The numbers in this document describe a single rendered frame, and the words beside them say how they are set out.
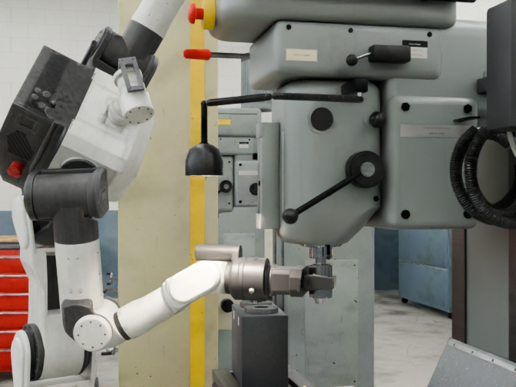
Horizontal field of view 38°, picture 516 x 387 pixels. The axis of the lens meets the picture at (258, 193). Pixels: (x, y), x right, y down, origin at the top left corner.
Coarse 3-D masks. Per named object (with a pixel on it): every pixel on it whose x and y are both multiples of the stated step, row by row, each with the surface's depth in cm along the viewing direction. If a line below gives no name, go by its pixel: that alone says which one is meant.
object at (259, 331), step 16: (240, 304) 204; (256, 304) 201; (272, 304) 209; (240, 320) 191; (256, 320) 190; (272, 320) 190; (240, 336) 191; (256, 336) 190; (272, 336) 190; (240, 352) 191; (256, 352) 190; (272, 352) 190; (240, 368) 191; (256, 368) 190; (272, 368) 190; (240, 384) 191; (256, 384) 190; (272, 384) 190
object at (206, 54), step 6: (186, 54) 155; (192, 54) 155; (198, 54) 155; (204, 54) 155; (210, 54) 156; (216, 54) 156; (222, 54) 157; (228, 54) 157; (234, 54) 157; (240, 54) 158; (246, 54) 158
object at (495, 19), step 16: (512, 0) 120; (496, 16) 124; (512, 16) 120; (496, 32) 124; (512, 32) 120; (496, 48) 124; (512, 48) 120; (496, 64) 124; (512, 64) 120; (496, 80) 124; (512, 80) 120; (496, 96) 124; (512, 96) 120; (496, 112) 124; (512, 112) 120; (496, 128) 125; (512, 128) 122
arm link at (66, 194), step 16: (48, 176) 150; (64, 176) 150; (80, 176) 150; (32, 192) 148; (48, 192) 148; (64, 192) 148; (80, 192) 148; (48, 208) 149; (64, 208) 149; (80, 208) 149; (64, 224) 149; (80, 224) 150; (96, 224) 153; (64, 240) 150; (80, 240) 150
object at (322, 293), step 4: (312, 272) 150; (316, 272) 149; (320, 272) 149; (324, 272) 149; (328, 272) 150; (328, 276) 150; (312, 292) 150; (316, 292) 149; (320, 292) 149; (324, 292) 149; (328, 292) 150; (312, 296) 150; (316, 296) 149; (320, 296) 149; (324, 296) 149; (328, 296) 150
